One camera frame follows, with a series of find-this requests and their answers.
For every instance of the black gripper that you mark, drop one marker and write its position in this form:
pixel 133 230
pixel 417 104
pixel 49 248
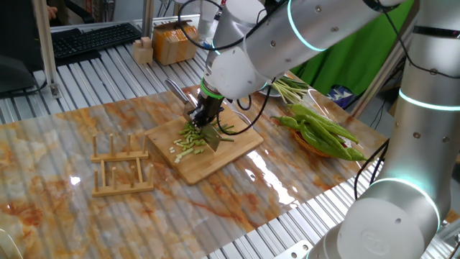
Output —
pixel 210 108

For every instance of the steel cleaver knife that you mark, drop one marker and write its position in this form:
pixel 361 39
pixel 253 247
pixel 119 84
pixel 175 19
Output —
pixel 212 142

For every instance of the uncut green garlic stalks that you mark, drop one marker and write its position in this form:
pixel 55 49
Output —
pixel 228 139

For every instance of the bamboo cutting board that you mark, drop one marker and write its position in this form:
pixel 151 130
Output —
pixel 215 165

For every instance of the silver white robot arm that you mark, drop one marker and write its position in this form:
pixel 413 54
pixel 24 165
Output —
pixel 233 75

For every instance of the long cut green garlic piece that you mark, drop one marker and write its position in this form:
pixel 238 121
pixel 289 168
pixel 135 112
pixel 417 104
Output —
pixel 185 153

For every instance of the bunch of green garlic stalks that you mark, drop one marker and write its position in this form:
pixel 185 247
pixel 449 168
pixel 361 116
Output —
pixel 293 91

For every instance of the person's bare hand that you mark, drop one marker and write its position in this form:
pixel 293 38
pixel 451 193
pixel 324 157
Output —
pixel 52 12

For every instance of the clear glass dish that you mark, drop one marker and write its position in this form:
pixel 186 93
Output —
pixel 248 121

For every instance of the grey round plate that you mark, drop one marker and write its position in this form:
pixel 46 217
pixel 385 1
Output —
pixel 271 94

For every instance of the taped cardboard box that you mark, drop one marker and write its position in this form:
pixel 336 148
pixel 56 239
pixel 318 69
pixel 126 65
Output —
pixel 172 45

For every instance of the long green chili pepper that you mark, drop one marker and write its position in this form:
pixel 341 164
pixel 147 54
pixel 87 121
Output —
pixel 327 137
pixel 289 122
pixel 323 122
pixel 355 154
pixel 311 140

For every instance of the wooden block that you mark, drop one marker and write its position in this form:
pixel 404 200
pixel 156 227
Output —
pixel 142 54

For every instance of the wooden peg rack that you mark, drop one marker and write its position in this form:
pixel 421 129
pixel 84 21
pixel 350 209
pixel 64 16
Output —
pixel 118 157

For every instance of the woven wicker basket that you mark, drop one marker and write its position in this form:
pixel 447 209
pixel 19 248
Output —
pixel 297 137

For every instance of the white cylindrical object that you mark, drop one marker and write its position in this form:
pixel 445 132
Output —
pixel 206 18

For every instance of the black computer keyboard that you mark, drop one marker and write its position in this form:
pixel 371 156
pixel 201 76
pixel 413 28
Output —
pixel 97 39

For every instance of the blue patterned bag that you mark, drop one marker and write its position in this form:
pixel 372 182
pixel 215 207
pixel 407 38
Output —
pixel 339 97

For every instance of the green cloth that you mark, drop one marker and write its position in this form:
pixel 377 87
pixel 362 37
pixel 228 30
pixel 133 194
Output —
pixel 352 68

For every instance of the white metal mounting plate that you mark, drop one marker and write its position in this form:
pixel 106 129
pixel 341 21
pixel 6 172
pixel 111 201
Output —
pixel 294 252

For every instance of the marble pattern table mat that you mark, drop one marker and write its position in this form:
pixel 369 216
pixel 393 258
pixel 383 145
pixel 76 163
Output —
pixel 72 223

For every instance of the open brown cardboard box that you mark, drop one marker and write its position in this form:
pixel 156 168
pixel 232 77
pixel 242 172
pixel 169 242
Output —
pixel 394 109

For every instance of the black computer monitor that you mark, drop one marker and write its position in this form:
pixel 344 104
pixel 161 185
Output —
pixel 14 72

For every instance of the aluminium frame post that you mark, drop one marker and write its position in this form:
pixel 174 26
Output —
pixel 148 18
pixel 46 46
pixel 373 86

